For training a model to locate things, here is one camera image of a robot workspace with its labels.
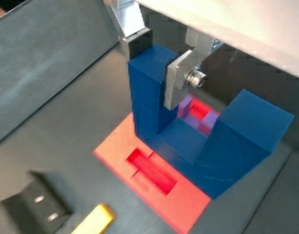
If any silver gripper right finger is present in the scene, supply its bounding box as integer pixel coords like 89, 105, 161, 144
164, 27, 223, 111

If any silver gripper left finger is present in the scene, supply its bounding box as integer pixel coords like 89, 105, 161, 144
103, 0, 152, 59

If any blue U-shaped block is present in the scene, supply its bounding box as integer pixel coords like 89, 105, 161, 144
128, 45, 292, 198

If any red base board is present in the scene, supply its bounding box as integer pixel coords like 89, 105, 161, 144
92, 98, 214, 234

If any black fixture block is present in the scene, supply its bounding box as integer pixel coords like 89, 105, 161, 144
0, 171, 72, 234

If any purple U-shaped block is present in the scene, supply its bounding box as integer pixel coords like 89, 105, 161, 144
177, 94, 220, 136

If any yellow long bar block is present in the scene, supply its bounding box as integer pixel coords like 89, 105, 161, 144
71, 204, 115, 234

